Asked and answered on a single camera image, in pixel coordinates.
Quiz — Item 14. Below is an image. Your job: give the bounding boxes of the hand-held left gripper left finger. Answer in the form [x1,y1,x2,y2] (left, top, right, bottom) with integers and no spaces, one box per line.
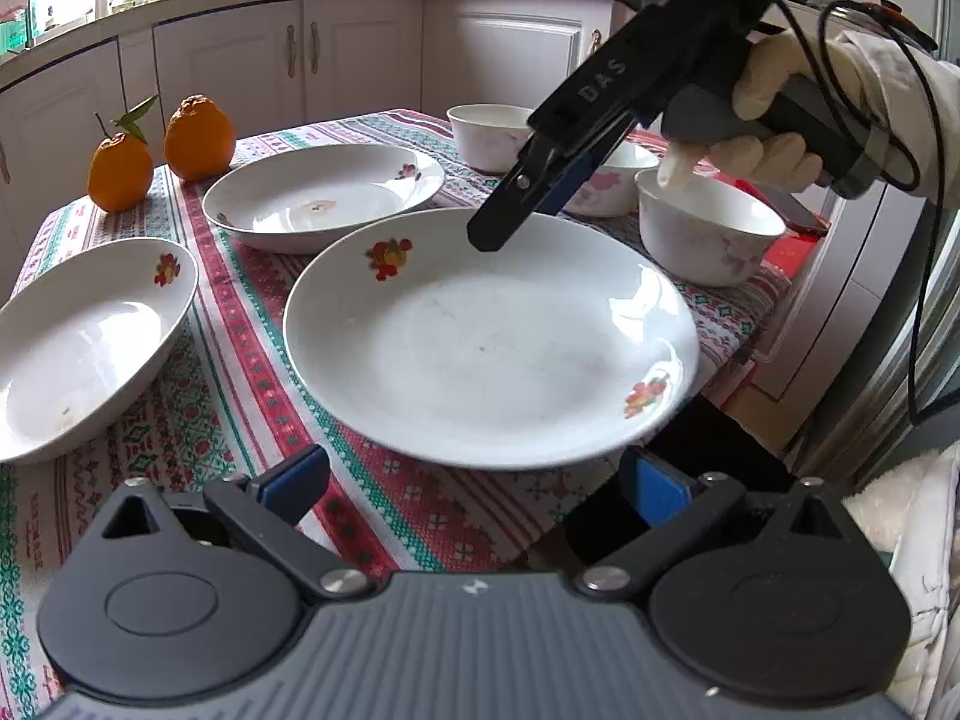
[97,444,376,601]

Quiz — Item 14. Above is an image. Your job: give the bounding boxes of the bumpy orange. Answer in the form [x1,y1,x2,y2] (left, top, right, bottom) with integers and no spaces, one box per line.
[164,94,237,182]

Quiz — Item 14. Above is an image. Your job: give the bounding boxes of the person's right forearm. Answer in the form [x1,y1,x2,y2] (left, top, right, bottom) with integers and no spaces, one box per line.
[817,4,960,205]

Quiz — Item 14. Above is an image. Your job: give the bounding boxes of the black cable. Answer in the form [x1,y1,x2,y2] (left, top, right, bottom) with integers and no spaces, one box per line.
[772,0,960,425]

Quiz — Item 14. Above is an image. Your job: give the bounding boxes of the person's right hand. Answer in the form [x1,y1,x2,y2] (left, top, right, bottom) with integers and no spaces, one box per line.
[656,26,850,194]

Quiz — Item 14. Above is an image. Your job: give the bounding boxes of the white floral plate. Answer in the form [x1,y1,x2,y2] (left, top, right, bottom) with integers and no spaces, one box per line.
[0,238,200,464]
[202,142,446,254]
[283,208,702,470]

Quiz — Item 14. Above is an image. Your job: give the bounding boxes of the black smartphone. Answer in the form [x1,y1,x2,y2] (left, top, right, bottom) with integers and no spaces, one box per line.
[739,184,827,235]

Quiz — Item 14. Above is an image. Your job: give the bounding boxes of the white fleece clothing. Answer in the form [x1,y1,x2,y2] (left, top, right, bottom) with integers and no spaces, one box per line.
[841,441,960,720]

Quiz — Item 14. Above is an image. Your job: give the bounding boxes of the white floral bowl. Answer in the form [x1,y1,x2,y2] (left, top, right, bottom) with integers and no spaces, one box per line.
[559,141,661,218]
[635,165,787,287]
[447,104,537,173]

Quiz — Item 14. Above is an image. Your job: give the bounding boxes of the red printed carton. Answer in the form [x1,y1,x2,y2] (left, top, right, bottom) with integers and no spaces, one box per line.
[754,217,835,280]

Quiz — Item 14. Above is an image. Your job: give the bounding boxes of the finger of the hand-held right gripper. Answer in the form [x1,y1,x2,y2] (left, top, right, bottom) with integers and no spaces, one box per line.
[536,116,637,217]
[466,131,571,253]

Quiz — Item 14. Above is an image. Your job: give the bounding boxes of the red-lidded pan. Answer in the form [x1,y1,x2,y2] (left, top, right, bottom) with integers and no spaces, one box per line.
[823,0,940,55]

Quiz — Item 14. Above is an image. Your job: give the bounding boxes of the patterned tablecloth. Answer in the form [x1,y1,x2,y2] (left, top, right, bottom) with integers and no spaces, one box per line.
[0,109,792,720]

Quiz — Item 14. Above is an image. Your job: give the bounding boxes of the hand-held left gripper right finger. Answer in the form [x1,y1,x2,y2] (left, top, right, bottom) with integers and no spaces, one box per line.
[577,446,860,593]

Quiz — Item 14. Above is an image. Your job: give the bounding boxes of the stainless steel refrigerator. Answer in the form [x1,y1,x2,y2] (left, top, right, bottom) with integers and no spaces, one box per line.
[787,199,960,492]

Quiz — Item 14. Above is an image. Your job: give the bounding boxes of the orange with leaf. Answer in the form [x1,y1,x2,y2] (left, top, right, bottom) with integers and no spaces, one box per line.
[88,95,160,213]

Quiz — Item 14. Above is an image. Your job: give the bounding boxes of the green plastic basket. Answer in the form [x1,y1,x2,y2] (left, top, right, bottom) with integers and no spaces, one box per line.
[0,13,36,55]

